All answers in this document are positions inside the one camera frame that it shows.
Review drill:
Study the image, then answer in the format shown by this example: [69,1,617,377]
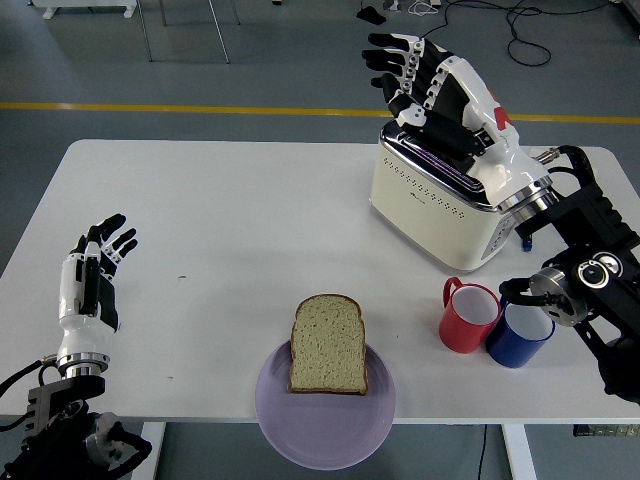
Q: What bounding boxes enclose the white table leg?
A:
[501,423,539,480]
[132,422,166,480]

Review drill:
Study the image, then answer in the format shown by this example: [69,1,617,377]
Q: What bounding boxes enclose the cream and chrome toaster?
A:
[368,119,521,274]

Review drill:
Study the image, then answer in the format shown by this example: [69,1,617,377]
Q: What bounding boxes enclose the white furniture base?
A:
[28,0,139,21]

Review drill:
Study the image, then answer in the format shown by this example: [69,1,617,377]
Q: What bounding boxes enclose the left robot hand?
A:
[56,213,139,361]

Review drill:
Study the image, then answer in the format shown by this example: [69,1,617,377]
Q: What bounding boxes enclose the red enamel mug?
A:
[438,276,503,355]

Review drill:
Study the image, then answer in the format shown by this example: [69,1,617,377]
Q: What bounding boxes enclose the purple plastic plate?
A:
[254,339,397,471]

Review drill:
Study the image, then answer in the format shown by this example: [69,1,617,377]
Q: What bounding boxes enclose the grey metal frame legs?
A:
[135,0,242,65]

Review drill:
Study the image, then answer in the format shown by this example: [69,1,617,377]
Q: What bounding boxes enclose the black floor cable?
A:
[413,0,616,66]

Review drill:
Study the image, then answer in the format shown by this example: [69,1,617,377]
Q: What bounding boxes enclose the black floor pedal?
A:
[355,5,387,26]

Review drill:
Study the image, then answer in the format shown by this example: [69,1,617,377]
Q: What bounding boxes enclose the thin black hanging cable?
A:
[472,423,489,480]

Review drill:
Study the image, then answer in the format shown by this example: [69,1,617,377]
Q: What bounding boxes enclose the blue enamel mug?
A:
[484,297,556,370]

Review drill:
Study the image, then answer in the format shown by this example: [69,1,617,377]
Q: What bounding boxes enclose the brown bread slice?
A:
[286,293,370,397]

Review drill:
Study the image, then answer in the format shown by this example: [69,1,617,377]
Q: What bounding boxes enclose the black table control panel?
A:
[572,423,640,439]

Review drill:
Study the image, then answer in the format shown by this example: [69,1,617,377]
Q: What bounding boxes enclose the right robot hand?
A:
[362,32,554,209]

